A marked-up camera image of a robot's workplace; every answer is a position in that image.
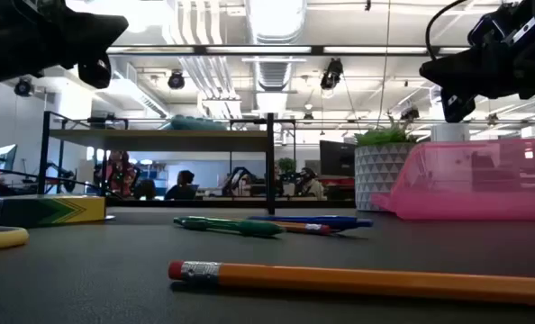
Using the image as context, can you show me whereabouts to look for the white column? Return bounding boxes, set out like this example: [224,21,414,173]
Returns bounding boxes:
[430,122,472,143]

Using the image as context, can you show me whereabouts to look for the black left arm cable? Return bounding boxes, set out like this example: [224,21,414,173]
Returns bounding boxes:
[0,164,115,200]

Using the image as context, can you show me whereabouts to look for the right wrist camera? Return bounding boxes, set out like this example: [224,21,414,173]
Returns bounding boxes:
[467,0,535,49]

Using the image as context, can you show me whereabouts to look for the green pen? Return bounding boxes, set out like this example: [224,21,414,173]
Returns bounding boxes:
[173,216,286,239]

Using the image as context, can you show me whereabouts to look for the wooden shelf with black legs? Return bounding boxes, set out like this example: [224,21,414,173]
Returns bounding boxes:
[36,110,296,216]

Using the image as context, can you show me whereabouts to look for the yellow pencil with eraser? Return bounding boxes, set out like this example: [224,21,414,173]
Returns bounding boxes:
[168,259,535,308]

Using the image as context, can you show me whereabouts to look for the black ceiling camera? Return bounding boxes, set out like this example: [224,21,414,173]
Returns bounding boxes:
[14,77,34,98]
[319,58,345,91]
[167,70,186,91]

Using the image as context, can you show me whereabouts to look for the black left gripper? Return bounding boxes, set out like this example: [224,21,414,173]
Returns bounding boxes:
[0,0,130,102]

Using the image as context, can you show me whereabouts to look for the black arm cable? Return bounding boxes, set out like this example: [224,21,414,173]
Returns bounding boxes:
[0,164,115,200]
[424,0,470,60]

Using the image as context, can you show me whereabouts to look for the yellow handled scissors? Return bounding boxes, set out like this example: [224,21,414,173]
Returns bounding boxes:
[0,225,31,251]

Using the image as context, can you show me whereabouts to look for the silver computer monitor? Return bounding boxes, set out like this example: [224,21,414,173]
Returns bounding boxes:
[0,143,19,173]

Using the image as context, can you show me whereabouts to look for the blue pen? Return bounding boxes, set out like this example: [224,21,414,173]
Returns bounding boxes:
[248,214,375,231]

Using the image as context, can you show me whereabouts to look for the succulent in patterned white pot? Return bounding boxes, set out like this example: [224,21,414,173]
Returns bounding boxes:
[353,115,420,213]

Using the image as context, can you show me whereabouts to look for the pink plastic tray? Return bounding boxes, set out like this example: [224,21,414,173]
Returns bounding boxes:
[369,136,535,222]

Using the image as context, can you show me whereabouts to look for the black computer monitor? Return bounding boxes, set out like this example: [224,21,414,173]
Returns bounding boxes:
[319,139,357,178]

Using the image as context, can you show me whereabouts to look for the green yellow crayon box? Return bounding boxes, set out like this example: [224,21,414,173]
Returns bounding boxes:
[0,194,107,229]

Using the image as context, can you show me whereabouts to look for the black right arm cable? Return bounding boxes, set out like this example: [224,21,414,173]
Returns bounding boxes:
[424,0,470,60]

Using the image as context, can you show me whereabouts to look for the green background plant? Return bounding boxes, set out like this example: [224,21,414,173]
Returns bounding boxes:
[277,157,297,175]

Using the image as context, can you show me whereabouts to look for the orange pen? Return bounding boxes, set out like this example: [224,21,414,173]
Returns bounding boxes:
[271,220,333,237]

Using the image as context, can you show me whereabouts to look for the person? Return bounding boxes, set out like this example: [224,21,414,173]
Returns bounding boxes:
[164,169,200,202]
[294,166,326,201]
[106,149,137,200]

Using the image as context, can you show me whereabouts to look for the overhead light bar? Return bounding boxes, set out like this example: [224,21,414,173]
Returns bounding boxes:
[106,44,472,58]

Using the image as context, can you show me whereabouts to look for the silver ventilation duct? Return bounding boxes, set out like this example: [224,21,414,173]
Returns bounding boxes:
[247,0,308,92]

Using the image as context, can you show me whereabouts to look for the black table mat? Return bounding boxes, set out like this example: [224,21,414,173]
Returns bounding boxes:
[0,205,535,324]

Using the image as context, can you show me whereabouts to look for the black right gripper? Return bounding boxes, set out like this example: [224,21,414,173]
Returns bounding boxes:
[419,26,535,124]

